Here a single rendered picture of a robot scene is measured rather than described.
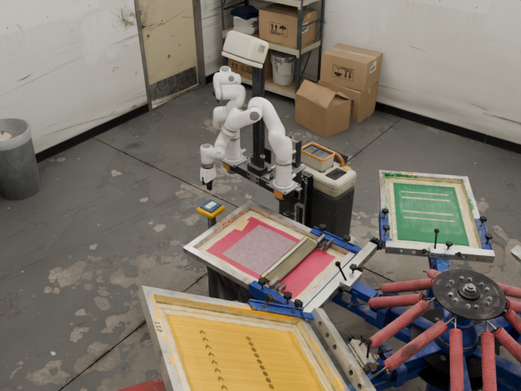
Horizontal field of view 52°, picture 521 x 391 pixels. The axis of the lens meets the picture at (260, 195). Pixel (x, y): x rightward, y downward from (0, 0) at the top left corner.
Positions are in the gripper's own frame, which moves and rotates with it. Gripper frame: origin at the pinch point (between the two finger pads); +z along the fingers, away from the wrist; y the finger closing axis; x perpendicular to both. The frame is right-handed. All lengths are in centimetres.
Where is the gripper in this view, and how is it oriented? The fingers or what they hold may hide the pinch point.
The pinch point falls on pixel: (209, 186)
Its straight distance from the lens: 331.2
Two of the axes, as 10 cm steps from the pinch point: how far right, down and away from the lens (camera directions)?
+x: 7.8, 3.5, -5.1
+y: -6.2, 4.5, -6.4
